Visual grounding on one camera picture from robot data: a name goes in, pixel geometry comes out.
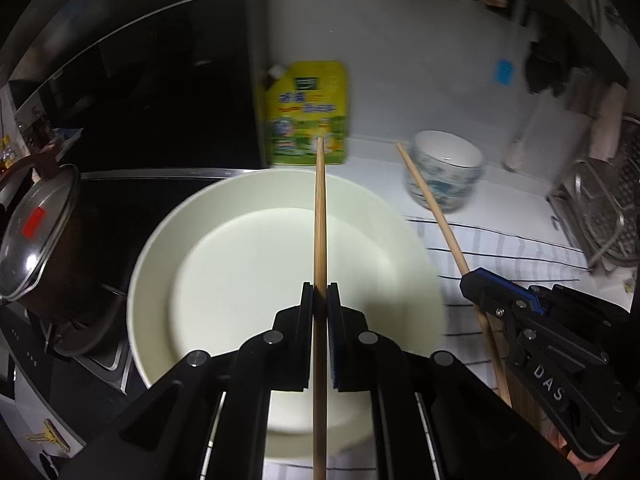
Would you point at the white black grid cloth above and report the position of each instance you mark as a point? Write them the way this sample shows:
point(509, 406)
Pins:
point(522, 260)

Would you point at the blue silicone brush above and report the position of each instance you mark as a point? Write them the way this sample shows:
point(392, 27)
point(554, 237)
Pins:
point(504, 72)

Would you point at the yellow seasoning pouch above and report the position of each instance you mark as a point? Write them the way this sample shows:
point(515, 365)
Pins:
point(308, 103)

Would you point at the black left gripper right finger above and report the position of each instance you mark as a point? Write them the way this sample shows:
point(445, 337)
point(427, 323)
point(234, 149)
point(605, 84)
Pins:
point(361, 360)

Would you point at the large cream round basin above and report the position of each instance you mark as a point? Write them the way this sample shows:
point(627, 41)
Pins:
point(224, 262)

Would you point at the black hanging cloth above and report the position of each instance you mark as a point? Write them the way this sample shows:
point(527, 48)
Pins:
point(548, 67)

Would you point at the stainless steel dish rack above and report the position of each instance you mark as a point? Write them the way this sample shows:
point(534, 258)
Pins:
point(597, 202)

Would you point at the pot with glass lid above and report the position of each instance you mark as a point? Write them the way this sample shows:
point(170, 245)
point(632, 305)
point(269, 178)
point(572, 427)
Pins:
point(37, 239)

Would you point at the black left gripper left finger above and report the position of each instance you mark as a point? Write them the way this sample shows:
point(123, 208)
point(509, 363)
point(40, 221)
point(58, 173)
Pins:
point(279, 359)

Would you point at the stacked blue floral bowls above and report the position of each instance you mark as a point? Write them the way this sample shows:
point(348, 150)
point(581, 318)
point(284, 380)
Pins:
point(450, 166)

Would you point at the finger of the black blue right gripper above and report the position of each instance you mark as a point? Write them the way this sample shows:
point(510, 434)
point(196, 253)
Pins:
point(482, 285)

